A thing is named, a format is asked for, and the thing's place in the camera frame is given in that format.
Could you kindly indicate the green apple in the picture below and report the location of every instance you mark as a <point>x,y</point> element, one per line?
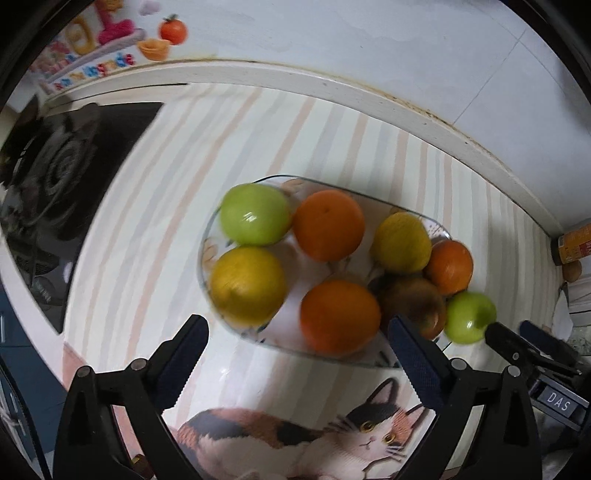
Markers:
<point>255,213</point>
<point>468,317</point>

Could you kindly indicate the brown round fruit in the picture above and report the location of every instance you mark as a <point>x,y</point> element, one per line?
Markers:
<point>575,271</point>

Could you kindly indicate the dark red apple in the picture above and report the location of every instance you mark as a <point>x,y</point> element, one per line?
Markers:
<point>415,302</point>

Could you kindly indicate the black gas stove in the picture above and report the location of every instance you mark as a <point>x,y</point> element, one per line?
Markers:
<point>60,198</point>

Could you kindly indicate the blue kitchen cabinet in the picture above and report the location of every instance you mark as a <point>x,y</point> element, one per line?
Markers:
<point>18,355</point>

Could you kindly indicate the soy sauce bottle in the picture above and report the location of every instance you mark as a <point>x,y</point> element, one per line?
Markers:
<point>572,246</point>

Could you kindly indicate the oval floral ceramic plate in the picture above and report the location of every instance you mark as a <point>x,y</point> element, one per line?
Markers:
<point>295,325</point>

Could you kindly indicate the colourful wall sticker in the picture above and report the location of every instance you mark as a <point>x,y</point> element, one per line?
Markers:
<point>92,41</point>

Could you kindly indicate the yellow citrus fruit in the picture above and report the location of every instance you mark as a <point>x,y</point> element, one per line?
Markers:
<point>401,240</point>
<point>247,284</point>

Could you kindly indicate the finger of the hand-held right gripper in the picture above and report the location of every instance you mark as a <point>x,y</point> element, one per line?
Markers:
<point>510,341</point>
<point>542,336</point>

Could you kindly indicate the striped cat print tablecloth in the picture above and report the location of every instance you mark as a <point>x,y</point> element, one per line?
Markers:
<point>152,221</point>

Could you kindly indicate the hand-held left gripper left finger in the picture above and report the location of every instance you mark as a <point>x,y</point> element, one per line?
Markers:
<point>178,364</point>

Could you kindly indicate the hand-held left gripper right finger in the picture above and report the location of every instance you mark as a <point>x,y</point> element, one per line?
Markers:
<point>418,364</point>

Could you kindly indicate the reddish orange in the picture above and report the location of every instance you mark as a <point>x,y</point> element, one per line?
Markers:
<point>450,266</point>

